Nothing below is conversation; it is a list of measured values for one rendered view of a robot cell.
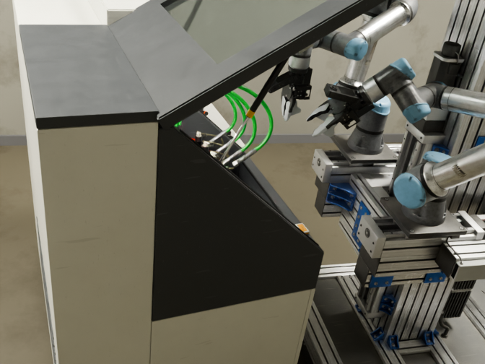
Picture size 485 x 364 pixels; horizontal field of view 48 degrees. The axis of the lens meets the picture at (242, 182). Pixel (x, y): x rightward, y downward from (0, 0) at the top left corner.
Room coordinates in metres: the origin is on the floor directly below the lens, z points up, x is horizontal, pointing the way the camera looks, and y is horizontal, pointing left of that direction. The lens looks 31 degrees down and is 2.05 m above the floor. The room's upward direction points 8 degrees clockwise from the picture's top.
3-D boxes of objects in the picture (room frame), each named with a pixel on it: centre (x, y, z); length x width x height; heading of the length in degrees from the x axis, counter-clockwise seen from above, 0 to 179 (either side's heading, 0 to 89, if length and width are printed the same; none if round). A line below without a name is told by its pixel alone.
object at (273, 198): (1.75, -0.13, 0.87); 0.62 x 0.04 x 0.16; 26
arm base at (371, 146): (2.10, -0.50, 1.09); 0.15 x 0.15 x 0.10
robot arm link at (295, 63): (1.89, -0.14, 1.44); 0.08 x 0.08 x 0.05
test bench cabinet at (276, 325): (1.63, 0.11, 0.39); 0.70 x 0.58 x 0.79; 26
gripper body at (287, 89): (1.89, -0.15, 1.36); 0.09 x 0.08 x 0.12; 116
